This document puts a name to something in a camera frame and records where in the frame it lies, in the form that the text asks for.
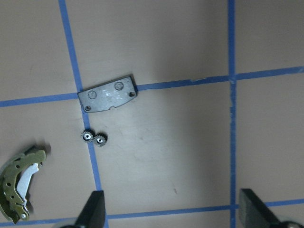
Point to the black brake pad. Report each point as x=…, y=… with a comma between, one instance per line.
x=105, y=96

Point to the small black gear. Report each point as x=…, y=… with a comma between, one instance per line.
x=88, y=136
x=100, y=139

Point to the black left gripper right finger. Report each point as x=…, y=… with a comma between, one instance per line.
x=253, y=213

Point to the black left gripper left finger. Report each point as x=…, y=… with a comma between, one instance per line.
x=93, y=213

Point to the olive green brake shoe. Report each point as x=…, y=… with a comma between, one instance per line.
x=15, y=178

